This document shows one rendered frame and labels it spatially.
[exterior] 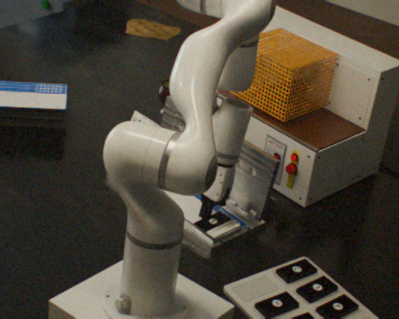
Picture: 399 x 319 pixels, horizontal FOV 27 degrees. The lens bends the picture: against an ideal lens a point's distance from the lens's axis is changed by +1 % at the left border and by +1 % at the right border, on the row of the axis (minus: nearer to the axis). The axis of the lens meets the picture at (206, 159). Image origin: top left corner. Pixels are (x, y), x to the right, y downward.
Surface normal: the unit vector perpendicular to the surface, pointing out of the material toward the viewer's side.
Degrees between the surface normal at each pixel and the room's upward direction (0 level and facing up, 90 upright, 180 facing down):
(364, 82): 90
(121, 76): 0
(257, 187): 81
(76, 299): 4
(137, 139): 37
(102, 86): 0
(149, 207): 32
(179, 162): 56
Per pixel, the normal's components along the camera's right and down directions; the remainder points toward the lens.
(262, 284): 0.11, -0.85
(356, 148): 0.68, 0.44
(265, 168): -0.70, 0.15
